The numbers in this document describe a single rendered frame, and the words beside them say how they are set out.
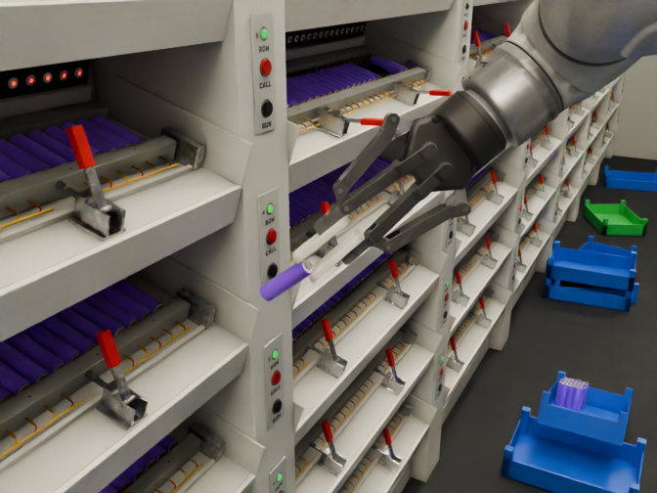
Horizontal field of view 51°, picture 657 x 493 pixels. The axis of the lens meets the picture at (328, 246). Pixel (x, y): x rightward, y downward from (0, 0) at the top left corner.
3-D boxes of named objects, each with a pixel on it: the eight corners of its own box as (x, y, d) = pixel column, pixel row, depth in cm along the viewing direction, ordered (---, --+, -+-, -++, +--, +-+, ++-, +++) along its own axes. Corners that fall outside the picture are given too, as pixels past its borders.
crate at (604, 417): (553, 397, 198) (558, 370, 197) (628, 417, 189) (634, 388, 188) (536, 423, 171) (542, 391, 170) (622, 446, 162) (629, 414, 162)
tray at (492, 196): (512, 201, 204) (532, 160, 197) (446, 275, 154) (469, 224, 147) (452, 173, 210) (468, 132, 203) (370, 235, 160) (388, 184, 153)
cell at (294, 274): (272, 290, 74) (314, 261, 70) (272, 303, 72) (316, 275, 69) (259, 283, 72) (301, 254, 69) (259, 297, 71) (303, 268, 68)
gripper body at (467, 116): (499, 146, 72) (430, 201, 73) (451, 82, 70) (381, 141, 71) (522, 153, 65) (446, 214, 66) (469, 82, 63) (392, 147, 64)
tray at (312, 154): (443, 113, 132) (461, 67, 128) (279, 199, 82) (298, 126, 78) (355, 74, 138) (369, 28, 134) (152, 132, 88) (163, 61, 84)
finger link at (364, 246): (374, 223, 70) (393, 244, 71) (337, 254, 71) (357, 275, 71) (376, 225, 69) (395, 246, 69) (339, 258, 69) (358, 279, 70)
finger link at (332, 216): (359, 204, 68) (340, 181, 68) (320, 236, 69) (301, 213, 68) (358, 201, 70) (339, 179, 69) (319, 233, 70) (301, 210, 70)
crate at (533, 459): (640, 465, 170) (646, 438, 167) (633, 518, 154) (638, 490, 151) (520, 430, 183) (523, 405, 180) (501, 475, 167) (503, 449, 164)
